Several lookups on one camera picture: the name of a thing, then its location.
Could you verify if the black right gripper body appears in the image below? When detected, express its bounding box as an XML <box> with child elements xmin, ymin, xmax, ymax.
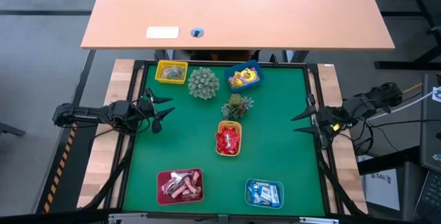
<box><xmin>306</xmin><ymin>94</ymin><xmax>342</xmax><ymax>150</ymax></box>

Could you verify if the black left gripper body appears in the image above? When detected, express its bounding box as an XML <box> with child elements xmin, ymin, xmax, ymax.
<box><xmin>136</xmin><ymin>87</ymin><xmax>165</xmax><ymax>134</ymax></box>

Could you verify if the silver candy bar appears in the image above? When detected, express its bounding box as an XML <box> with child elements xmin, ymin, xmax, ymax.
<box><xmin>167</xmin><ymin>172</ymin><xmax>185</xmax><ymax>183</ymax></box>

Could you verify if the yellow candy packet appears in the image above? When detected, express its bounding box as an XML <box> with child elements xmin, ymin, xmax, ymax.
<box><xmin>240</xmin><ymin>68</ymin><xmax>256</xmax><ymax>85</ymax></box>
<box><xmin>229</xmin><ymin>77</ymin><xmax>245</xmax><ymax>90</ymax></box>

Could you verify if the yellow mesh basket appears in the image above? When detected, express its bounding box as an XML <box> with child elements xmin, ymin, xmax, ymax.
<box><xmin>154</xmin><ymin>60</ymin><xmax>189</xmax><ymax>85</ymax></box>

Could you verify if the round pale green plant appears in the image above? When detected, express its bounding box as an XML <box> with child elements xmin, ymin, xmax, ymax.
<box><xmin>187</xmin><ymin>67</ymin><xmax>221</xmax><ymax>101</ymax></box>

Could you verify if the orange plastic bin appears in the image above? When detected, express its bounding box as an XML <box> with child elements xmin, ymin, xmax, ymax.
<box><xmin>215</xmin><ymin>120</ymin><xmax>243</xmax><ymax>157</ymax></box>

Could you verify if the white rectangular desk plate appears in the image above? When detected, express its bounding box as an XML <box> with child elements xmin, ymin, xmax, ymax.
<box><xmin>145</xmin><ymin>26</ymin><xmax>180</xmax><ymax>40</ymax></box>

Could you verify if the mixed succulent potted plant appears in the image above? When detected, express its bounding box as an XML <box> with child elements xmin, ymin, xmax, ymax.
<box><xmin>221</xmin><ymin>92</ymin><xmax>255</xmax><ymax>121</ymax></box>

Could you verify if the blue plastic bin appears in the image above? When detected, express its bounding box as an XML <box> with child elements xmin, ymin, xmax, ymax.
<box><xmin>223</xmin><ymin>59</ymin><xmax>265</xmax><ymax>93</ymax></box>

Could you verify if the teal plastic bin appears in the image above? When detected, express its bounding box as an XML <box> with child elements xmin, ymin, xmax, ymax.
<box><xmin>245</xmin><ymin>178</ymin><xmax>285</xmax><ymax>210</ymax></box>

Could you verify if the white cardboard box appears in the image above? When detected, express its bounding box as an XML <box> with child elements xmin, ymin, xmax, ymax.
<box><xmin>363</xmin><ymin>168</ymin><xmax>402</xmax><ymax>212</ymax></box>

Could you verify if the red plastic bin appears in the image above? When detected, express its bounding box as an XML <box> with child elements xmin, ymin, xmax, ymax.
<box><xmin>156</xmin><ymin>167</ymin><xmax>205</xmax><ymax>206</ymax></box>

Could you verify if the black computer case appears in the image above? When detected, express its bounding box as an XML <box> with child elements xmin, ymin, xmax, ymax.
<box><xmin>419</xmin><ymin>74</ymin><xmax>441</xmax><ymax>173</ymax></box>

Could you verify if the black yellow hazard tape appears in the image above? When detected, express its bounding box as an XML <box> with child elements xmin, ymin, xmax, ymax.
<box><xmin>43</xmin><ymin>126</ymin><xmax>77</xmax><ymax>214</ymax></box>

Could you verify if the beige wooden desk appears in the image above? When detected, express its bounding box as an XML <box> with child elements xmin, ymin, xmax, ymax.
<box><xmin>80</xmin><ymin>0</ymin><xmax>396</xmax><ymax>51</ymax></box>

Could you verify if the black keyboard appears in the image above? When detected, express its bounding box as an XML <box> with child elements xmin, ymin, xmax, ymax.
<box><xmin>415</xmin><ymin>169</ymin><xmax>441</xmax><ymax>222</ymax></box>

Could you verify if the black furniture leg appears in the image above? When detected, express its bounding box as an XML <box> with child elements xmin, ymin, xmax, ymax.
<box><xmin>0</xmin><ymin>122</ymin><xmax>27</xmax><ymax>138</ymax></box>

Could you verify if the black table frame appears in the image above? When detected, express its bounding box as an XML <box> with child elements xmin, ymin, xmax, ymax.
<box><xmin>103</xmin><ymin>59</ymin><xmax>345</xmax><ymax>224</ymax></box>

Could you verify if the white cable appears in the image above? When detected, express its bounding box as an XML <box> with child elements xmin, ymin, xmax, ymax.
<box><xmin>368</xmin><ymin>88</ymin><xmax>437</xmax><ymax>121</ymax></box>

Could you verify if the black power cable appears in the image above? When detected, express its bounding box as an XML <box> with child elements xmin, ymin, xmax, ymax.
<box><xmin>344</xmin><ymin>113</ymin><xmax>424</xmax><ymax>159</ymax></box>

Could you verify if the silver metal bracket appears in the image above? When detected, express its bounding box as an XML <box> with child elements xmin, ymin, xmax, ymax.
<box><xmin>108</xmin><ymin>212</ymin><xmax>148</xmax><ymax>224</ymax></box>
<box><xmin>298</xmin><ymin>216</ymin><xmax>340</xmax><ymax>224</ymax></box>

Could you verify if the yellow extension cord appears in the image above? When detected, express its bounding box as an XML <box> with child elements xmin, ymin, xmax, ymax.
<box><xmin>401</xmin><ymin>82</ymin><xmax>424</xmax><ymax>96</ymax></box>

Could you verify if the black desk frame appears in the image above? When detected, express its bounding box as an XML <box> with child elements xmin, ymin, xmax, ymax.
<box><xmin>365</xmin><ymin>0</ymin><xmax>441</xmax><ymax>72</ymax></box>

